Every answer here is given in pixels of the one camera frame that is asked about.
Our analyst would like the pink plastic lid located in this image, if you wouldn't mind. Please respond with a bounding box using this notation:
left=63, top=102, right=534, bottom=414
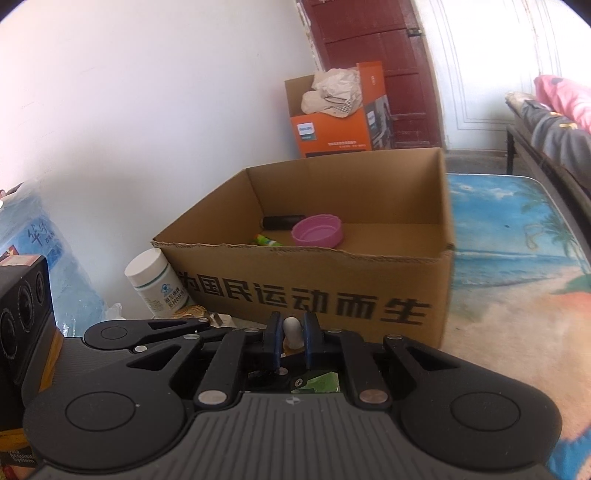
left=290, top=214, right=344, bottom=248

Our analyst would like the blue water bottle pack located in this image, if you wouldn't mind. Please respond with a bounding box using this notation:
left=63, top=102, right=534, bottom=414
left=0, top=181, right=110, bottom=338

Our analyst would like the pink floral quilt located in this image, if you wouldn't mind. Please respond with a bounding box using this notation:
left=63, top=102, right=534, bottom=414
left=534, top=75, right=591, bottom=131

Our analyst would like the black tape roll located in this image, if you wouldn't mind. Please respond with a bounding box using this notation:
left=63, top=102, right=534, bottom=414
left=262, top=215, right=305, bottom=231

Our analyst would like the beige cloth hat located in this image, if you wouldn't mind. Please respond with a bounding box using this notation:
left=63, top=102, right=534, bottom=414
left=301, top=68, right=363, bottom=119

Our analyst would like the beach print table mat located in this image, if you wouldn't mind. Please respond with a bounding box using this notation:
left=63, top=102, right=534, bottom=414
left=443, top=174, right=590, bottom=479

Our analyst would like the grey blanket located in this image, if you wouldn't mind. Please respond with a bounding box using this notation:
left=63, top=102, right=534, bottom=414
left=505, top=92, right=590, bottom=194

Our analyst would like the dark bed frame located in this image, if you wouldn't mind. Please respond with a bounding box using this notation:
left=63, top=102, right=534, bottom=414
left=507, top=115, right=590, bottom=242

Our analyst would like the green dropper bottle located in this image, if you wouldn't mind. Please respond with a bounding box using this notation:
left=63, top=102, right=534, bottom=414
left=281, top=316, right=341, bottom=394

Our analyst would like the white power adapter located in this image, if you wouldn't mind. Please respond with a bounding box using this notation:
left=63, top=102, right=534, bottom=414
left=208, top=312, right=236, bottom=329

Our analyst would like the white pill bottle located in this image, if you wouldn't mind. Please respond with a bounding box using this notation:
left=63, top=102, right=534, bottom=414
left=124, top=248, right=194, bottom=319

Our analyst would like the dark red wooden door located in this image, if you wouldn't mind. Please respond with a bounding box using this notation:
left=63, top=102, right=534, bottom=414
left=301, top=0, right=444, bottom=148

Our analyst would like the orange Philips box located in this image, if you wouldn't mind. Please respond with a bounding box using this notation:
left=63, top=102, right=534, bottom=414
left=284, top=61, right=394, bottom=157

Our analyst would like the brown cardboard box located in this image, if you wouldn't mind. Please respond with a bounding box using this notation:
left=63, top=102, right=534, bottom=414
left=153, top=148, right=455, bottom=347

